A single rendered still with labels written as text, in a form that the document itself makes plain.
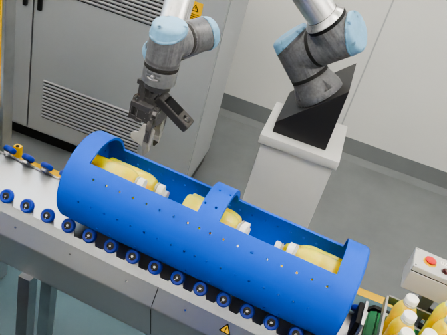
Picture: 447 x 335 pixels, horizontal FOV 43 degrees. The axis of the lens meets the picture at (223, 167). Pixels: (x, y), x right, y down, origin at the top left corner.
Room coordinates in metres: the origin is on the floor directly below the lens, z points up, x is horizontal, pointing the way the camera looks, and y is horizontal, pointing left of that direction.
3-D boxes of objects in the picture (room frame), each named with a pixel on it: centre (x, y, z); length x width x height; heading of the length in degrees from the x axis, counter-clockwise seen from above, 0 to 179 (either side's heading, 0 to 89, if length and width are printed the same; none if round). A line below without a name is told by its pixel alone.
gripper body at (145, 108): (1.34, 0.24, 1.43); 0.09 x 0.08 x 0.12; 78
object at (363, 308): (1.19, -0.49, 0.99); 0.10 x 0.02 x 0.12; 168
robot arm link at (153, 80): (1.33, 0.23, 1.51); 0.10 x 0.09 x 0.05; 168
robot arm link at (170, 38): (1.34, 0.22, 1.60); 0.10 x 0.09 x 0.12; 150
